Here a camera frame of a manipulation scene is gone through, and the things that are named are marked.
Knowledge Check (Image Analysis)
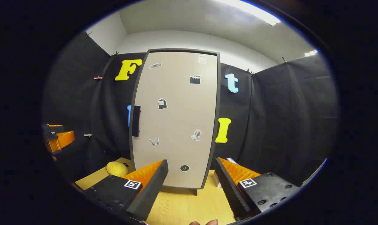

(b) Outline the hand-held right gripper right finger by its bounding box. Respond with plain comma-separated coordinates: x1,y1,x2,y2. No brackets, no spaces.
214,157,302,221

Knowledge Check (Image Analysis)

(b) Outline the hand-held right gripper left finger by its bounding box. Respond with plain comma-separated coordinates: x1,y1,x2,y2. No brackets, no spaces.
83,159,169,222

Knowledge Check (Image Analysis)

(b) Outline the yellow lemon plush toy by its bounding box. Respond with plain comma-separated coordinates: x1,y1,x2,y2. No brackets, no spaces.
106,161,129,178

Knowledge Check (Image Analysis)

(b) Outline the black backdrop cloth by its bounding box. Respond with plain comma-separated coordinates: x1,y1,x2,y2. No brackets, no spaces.
42,31,338,188

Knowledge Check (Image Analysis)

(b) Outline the dark grey cabinet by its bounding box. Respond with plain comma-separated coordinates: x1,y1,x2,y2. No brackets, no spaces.
129,48,221,196

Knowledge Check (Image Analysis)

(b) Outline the black door handle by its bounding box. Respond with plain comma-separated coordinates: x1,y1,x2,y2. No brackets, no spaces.
132,106,141,137

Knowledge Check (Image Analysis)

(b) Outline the long ceiling light panel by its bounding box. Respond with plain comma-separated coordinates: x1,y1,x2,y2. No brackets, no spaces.
214,0,281,26

